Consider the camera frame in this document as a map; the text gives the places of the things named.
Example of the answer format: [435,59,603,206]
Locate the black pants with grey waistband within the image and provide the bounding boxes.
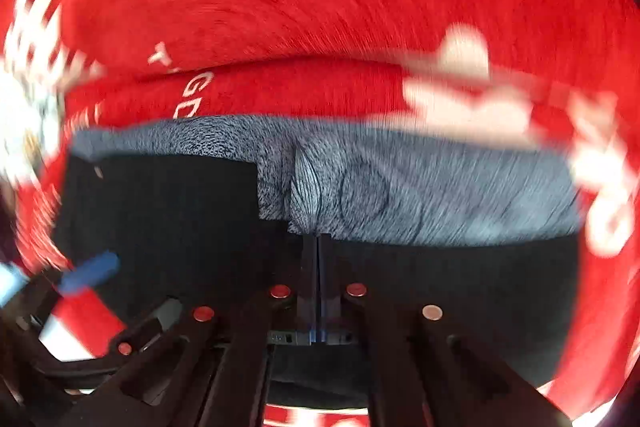
[52,116,579,386]

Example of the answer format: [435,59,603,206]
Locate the white floral cloth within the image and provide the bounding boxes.
[0,56,66,188]

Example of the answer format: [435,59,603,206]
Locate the red wedding bed quilt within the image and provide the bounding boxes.
[0,0,640,427]

